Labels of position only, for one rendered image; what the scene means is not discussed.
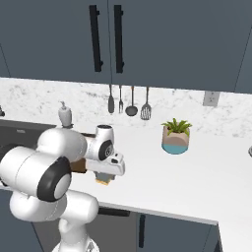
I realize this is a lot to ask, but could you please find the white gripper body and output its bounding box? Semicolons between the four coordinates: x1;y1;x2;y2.
85;159;126;180

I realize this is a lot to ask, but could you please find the yellow green sponge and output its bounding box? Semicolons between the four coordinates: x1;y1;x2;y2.
94;173;116;187

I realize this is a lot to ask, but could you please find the dark hanging ladle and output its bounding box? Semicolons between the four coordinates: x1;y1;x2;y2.
124;86;139;117

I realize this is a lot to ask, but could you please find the grey hanging spatula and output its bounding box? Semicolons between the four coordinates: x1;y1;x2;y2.
107;84;116;115

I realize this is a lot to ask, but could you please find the grey lower panel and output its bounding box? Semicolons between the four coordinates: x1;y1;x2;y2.
31;206;140;252

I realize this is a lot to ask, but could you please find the grey hanging fork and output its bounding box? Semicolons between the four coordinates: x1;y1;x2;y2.
117;85;125;115

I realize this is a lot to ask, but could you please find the white soap dispenser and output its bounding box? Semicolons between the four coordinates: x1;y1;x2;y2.
57;100;74;129

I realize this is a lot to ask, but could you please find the grey hanging slotted turner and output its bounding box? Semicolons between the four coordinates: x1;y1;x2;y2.
140;86;153;121

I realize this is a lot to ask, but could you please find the green plant in pot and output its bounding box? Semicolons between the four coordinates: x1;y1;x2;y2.
159;117;194;156

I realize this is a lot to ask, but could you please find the dark sink basin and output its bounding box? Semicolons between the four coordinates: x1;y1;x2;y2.
0;119;57;150

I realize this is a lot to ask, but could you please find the dark blue lower door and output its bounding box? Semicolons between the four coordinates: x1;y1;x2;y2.
135;213;220;252
0;188;45;252

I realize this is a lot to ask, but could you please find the dark blue cupboard door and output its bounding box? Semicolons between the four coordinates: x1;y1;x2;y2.
233;29;252;95
0;0;113;86
0;44;12;79
107;0;252;94

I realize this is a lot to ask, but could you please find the black lower handle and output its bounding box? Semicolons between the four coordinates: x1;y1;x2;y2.
138;214;147;249
97;207;132;218

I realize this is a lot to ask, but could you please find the grey wall outlet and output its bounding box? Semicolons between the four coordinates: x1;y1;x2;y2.
202;91;221;108

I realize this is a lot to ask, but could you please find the black cupboard handle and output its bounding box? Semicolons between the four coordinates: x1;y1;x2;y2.
89;4;104;73
113;4;125;75

